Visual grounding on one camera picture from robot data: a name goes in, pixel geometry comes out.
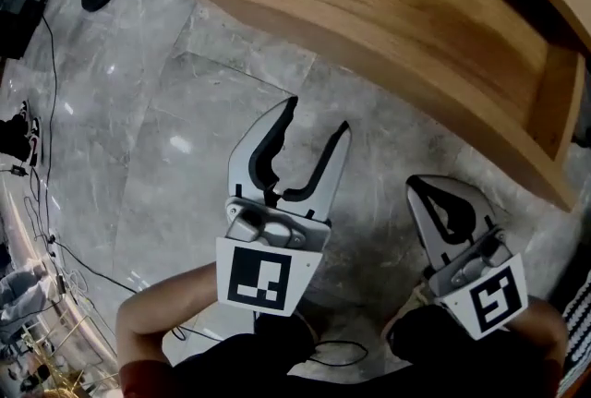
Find person's left forearm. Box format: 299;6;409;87
115;260;258;372

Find person's black trousers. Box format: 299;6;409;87
173;304;564;398

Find black glass cabinet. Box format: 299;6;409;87
0;0;53;60

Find thin black cable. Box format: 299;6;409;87
304;339;370;368

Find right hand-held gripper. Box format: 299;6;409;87
404;175;530;341

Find person's right forearm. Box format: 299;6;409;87
505;296;570;369

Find black fan cable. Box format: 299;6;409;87
22;15;60;245

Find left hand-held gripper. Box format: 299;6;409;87
215;95;353;318

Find black white striped cushion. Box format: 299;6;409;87
556;269;591;397

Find long black floor cable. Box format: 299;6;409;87
48;236;139;295

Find person's white right shoe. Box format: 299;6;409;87
405;278;438;319

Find person's red shirt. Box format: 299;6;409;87
118;358;179;398

